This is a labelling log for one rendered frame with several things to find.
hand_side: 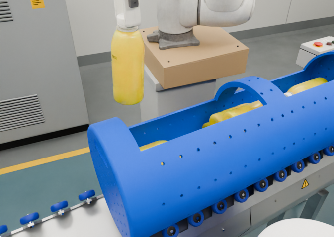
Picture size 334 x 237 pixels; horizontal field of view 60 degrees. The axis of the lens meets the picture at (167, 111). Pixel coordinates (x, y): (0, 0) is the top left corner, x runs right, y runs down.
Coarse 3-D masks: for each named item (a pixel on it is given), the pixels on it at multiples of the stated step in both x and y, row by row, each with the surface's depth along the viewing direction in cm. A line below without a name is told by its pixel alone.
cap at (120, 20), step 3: (117, 15) 53; (120, 15) 54; (123, 15) 54; (117, 18) 53; (120, 18) 52; (123, 18) 52; (117, 21) 53; (120, 21) 53; (123, 21) 52; (117, 24) 54; (120, 24) 53; (123, 24) 53; (120, 27) 53; (123, 27) 53; (129, 27) 53; (132, 27) 53; (135, 27) 54
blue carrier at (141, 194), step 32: (320, 64) 106; (224, 96) 90; (256, 96) 73; (288, 96) 73; (320, 96) 76; (96, 128) 62; (128, 128) 79; (160, 128) 85; (192, 128) 91; (224, 128) 64; (256, 128) 67; (288, 128) 71; (320, 128) 76; (96, 160) 70; (128, 160) 56; (160, 160) 58; (192, 160) 60; (224, 160) 63; (256, 160) 67; (288, 160) 75; (128, 192) 54; (160, 192) 57; (192, 192) 61; (224, 192) 67; (128, 224) 56; (160, 224) 60
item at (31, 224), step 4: (100, 196) 83; (88, 200) 79; (92, 200) 82; (80, 204) 81; (68, 208) 79; (72, 208) 80; (60, 212) 76; (48, 216) 78; (52, 216) 78; (40, 220) 76; (44, 220) 77; (28, 224) 73; (32, 224) 73; (20, 228) 75; (24, 228) 74; (12, 232) 74; (0, 236) 70; (4, 236) 71
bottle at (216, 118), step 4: (240, 104) 88; (244, 104) 87; (232, 108) 85; (220, 112) 84; (224, 112) 84; (212, 116) 84; (216, 116) 82; (220, 116) 82; (212, 120) 85; (216, 120) 83; (220, 120) 81; (212, 124) 86
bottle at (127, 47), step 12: (120, 36) 54; (132, 36) 54; (120, 48) 54; (132, 48) 54; (144, 48) 57; (120, 60) 55; (132, 60) 55; (120, 72) 57; (132, 72) 57; (120, 84) 58; (132, 84) 58; (120, 96) 60; (132, 96) 60
